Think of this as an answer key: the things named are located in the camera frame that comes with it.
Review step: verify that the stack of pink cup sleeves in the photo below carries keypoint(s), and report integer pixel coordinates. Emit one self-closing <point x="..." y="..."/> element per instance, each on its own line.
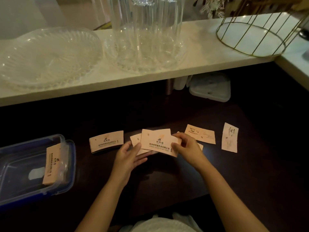
<point x="106" y="142"/>

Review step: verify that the white plastic cup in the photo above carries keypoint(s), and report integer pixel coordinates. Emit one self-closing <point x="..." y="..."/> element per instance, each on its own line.
<point x="181" y="83"/>

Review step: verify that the clear ribbed glass plate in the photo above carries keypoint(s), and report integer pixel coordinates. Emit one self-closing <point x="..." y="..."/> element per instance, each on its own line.
<point x="144" y="61"/>
<point x="48" y="57"/>

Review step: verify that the dark round object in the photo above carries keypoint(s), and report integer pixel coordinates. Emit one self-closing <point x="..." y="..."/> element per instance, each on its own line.
<point x="304" y="35"/>

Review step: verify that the metal shelf post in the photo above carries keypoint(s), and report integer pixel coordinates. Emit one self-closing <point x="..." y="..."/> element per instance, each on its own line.
<point x="169" y="86"/>

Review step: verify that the person's left thumb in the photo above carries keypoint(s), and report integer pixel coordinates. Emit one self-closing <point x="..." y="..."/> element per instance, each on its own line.
<point x="136" y="149"/>

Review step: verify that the person's white clothing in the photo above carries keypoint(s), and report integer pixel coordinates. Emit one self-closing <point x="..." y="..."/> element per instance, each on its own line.
<point x="164" y="224"/>

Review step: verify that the person's right forearm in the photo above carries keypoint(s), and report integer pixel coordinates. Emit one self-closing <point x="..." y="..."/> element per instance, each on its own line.
<point x="227" y="200"/>

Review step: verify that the pink paper cup sleeve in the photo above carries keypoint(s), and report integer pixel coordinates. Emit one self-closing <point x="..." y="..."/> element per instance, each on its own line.
<point x="200" y="134"/>
<point x="157" y="142"/>
<point x="135" y="140"/>
<point x="229" y="138"/>
<point x="53" y="164"/>

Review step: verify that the person's left hand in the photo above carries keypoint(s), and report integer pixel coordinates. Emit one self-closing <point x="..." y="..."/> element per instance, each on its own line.
<point x="125" y="164"/>

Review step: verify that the person's right hand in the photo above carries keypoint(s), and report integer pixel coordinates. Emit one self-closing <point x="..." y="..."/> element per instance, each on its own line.
<point x="190" y="152"/>

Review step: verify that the white paper label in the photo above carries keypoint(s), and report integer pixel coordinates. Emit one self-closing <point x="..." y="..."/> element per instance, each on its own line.
<point x="36" y="173"/>

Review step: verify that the clear container with blue lid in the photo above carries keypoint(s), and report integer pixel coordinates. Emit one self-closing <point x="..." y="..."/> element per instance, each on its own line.
<point x="21" y="176"/>

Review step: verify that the white plastic lidded box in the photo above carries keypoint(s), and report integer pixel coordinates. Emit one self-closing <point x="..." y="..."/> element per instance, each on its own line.
<point x="210" y="88"/>

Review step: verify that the tall clear drinking glass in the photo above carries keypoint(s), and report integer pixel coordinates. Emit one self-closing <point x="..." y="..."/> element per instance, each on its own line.
<point x="144" y="28"/>
<point x="170" y="28"/>
<point x="120" y="26"/>

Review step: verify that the person's right thumb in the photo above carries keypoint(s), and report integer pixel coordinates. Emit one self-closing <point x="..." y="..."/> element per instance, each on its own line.
<point x="176" y="147"/>

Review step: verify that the person's left forearm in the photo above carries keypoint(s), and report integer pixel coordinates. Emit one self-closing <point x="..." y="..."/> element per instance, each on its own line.
<point x="103" y="207"/>

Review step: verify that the dried white flowers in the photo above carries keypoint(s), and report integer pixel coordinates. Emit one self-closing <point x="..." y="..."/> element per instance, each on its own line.
<point x="213" y="7"/>

